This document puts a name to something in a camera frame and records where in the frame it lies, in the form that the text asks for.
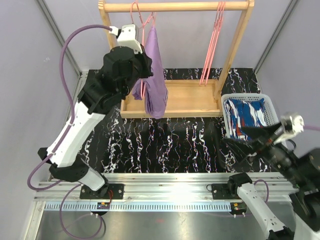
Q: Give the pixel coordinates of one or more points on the white slotted cable duct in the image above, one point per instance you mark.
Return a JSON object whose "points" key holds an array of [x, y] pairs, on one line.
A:
{"points": [[138, 206]]}

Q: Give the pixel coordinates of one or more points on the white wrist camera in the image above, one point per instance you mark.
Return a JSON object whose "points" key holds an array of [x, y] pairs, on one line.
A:
{"points": [[127, 36], [291, 124]]}

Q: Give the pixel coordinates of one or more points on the purple trousers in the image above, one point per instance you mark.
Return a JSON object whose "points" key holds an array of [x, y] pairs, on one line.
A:
{"points": [[153, 89]]}

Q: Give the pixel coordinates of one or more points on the pink empty hanger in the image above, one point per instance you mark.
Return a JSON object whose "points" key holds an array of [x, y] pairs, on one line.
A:
{"points": [[210, 50], [215, 50]]}

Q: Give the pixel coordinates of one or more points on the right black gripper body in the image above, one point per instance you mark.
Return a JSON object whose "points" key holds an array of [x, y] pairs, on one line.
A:
{"points": [[281, 157]]}

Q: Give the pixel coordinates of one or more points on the blue patterned trousers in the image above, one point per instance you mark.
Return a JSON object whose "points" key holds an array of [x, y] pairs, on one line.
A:
{"points": [[240, 113]]}

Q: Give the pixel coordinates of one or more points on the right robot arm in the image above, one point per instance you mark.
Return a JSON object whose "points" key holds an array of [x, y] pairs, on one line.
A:
{"points": [[301, 176]]}

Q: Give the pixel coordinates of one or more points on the white plastic basket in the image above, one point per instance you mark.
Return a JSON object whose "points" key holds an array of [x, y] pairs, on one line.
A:
{"points": [[269, 112]]}

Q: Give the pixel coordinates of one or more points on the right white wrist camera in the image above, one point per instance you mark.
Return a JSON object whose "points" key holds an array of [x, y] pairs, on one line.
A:
{"points": [[291, 124]]}

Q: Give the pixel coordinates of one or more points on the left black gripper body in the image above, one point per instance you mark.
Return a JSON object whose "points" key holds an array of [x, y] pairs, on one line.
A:
{"points": [[141, 70]]}

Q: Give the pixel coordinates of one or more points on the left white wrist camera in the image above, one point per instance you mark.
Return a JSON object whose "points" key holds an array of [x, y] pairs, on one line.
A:
{"points": [[127, 36]]}

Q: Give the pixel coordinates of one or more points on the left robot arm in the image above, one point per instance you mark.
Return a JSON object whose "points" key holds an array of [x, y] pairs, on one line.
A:
{"points": [[95, 100]]}

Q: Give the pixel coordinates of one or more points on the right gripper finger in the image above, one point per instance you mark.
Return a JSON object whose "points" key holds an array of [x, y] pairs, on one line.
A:
{"points": [[263, 133], [243, 150]]}

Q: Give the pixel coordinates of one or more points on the pink wire hanger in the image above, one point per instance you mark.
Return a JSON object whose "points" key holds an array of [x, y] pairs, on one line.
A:
{"points": [[136, 12]]}

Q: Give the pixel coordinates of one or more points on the wooden clothes rack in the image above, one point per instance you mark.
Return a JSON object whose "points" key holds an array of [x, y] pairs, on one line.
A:
{"points": [[187, 98]]}

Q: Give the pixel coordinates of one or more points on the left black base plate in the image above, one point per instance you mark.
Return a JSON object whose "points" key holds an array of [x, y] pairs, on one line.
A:
{"points": [[115, 191]]}

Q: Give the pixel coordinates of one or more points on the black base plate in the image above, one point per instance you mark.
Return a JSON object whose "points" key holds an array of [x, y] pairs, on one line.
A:
{"points": [[115, 191], [221, 191]]}

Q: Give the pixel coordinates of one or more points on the aluminium mounting rail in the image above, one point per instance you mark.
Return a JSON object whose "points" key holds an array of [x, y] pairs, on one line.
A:
{"points": [[191, 187]]}

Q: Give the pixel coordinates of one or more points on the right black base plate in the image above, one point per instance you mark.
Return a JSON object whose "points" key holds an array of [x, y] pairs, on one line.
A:
{"points": [[221, 191]]}

